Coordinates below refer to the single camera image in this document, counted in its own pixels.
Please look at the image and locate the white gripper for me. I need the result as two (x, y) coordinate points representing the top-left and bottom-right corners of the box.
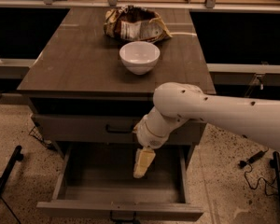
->
(133, 115), (169, 178)

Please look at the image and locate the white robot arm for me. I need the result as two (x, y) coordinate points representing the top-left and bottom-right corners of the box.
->
(133, 82), (280, 178)

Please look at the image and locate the open middle drawer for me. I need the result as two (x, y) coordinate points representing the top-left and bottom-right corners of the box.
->
(37, 144), (203, 221)

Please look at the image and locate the grey drawer cabinet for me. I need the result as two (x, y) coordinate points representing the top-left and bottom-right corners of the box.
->
(16, 7), (217, 161)

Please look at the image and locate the closed top drawer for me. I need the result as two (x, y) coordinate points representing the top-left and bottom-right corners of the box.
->
(31, 113), (207, 146)

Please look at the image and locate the white bowl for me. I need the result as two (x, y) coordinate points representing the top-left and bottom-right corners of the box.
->
(119, 41), (161, 75)

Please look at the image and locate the crumpled chip bag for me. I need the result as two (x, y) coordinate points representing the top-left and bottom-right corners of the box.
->
(104, 6), (172, 43)

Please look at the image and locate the black stand left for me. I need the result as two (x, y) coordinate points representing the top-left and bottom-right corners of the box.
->
(0, 146), (23, 200)

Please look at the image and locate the black power adapter cable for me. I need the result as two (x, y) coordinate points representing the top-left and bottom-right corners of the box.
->
(238, 147), (280, 198)

